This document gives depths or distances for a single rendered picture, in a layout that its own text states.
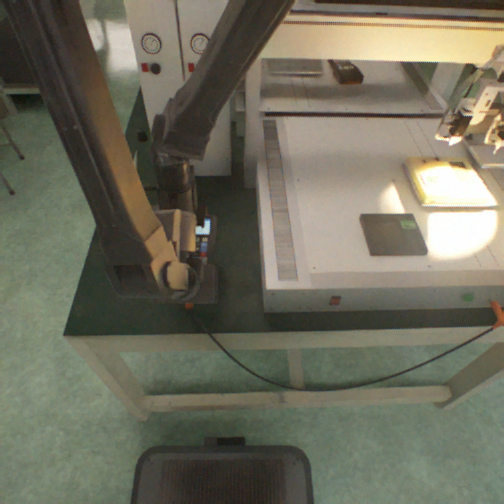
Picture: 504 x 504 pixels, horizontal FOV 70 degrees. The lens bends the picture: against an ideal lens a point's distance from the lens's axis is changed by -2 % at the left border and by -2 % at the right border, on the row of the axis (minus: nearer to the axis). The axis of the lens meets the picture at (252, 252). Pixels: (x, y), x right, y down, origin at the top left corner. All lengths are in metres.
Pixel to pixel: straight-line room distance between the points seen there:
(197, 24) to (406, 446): 1.51
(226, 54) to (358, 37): 0.49
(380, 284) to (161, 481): 0.84
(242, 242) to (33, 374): 1.13
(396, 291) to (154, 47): 0.75
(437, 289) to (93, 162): 0.70
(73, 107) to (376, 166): 0.84
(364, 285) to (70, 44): 0.64
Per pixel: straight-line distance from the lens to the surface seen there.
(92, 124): 0.40
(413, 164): 1.06
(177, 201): 0.65
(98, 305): 0.90
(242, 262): 0.91
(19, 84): 3.23
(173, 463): 1.25
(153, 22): 0.94
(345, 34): 0.91
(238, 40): 0.46
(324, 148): 1.10
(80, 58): 0.41
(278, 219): 0.87
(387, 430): 1.61
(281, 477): 1.23
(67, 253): 2.08
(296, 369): 1.44
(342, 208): 0.93
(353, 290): 0.79
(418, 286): 0.83
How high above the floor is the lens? 1.48
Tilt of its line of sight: 52 degrees down
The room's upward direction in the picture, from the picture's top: 3 degrees clockwise
